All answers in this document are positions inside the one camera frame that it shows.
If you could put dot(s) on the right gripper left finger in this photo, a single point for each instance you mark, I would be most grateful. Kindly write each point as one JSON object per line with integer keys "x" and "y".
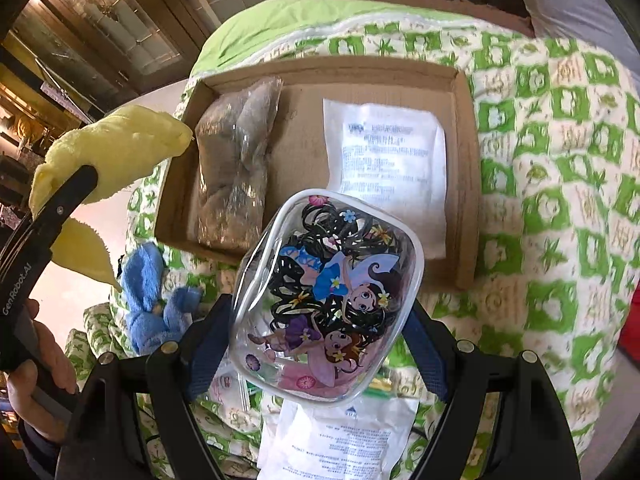
{"x": 208, "y": 339}

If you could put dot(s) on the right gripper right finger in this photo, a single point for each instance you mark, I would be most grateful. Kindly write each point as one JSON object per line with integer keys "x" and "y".
{"x": 433, "y": 348}

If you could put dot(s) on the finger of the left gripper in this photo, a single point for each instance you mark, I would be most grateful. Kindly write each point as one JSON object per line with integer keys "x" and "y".
{"x": 57, "y": 209}

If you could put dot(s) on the blue towel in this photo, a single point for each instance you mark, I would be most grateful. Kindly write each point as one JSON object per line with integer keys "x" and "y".
{"x": 149, "y": 322}

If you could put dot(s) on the yellow towel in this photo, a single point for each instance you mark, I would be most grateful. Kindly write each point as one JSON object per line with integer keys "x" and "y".
{"x": 124, "y": 147}

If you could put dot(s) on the white gauze packet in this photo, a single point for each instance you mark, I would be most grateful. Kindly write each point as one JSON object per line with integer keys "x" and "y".
{"x": 394, "y": 159}
{"x": 360, "y": 440}

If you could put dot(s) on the cartoon clear pouch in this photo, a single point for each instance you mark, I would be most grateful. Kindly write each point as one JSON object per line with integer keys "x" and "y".
{"x": 322, "y": 297}

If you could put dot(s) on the bagged brown fuzzy cloth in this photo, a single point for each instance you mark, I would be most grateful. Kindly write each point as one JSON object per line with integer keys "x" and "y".
{"x": 232, "y": 137}

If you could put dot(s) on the green patterned quilt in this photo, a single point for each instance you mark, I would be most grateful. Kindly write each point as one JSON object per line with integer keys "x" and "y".
{"x": 558, "y": 124}

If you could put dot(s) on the wooden glass door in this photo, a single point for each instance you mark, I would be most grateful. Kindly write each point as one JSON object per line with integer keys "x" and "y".
{"x": 112, "y": 50}

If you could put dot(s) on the shallow cardboard box tray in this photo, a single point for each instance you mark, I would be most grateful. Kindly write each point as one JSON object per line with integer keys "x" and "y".
{"x": 297, "y": 153}

